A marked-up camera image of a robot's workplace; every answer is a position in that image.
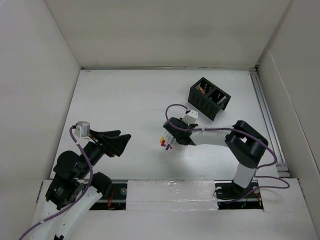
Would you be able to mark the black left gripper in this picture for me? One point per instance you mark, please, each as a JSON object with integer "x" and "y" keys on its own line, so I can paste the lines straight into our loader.
{"x": 116, "y": 144}

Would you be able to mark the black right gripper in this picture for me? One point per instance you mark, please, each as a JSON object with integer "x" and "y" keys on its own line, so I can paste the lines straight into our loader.
{"x": 181, "y": 121}

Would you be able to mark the yellow cap marker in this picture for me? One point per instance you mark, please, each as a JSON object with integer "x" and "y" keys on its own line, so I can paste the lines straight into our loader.
{"x": 163, "y": 137}

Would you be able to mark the orange highlighter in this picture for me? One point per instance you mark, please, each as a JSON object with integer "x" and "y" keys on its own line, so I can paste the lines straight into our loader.
{"x": 201, "y": 90}

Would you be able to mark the black cap marker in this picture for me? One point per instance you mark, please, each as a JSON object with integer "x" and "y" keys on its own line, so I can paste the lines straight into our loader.
{"x": 219, "y": 102}

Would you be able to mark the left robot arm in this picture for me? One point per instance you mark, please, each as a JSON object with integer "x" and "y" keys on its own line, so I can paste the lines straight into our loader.
{"x": 75, "y": 187}

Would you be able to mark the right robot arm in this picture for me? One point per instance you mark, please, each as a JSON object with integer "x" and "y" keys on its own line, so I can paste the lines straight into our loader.
{"x": 245, "y": 143}

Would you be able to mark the black two-compartment pen holder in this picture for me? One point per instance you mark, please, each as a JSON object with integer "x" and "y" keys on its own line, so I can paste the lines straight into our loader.
{"x": 207, "y": 103}

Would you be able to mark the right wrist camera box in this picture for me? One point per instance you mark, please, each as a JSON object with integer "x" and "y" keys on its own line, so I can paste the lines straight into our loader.
{"x": 190, "y": 116}

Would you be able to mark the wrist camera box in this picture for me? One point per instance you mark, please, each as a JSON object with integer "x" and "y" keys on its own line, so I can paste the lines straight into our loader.
{"x": 190, "y": 116}
{"x": 83, "y": 128}

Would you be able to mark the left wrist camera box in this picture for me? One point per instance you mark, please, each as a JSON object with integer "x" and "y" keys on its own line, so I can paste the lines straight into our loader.
{"x": 83, "y": 128}

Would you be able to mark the aluminium rail right side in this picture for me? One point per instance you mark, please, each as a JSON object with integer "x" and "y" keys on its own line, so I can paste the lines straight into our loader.
{"x": 274, "y": 142}

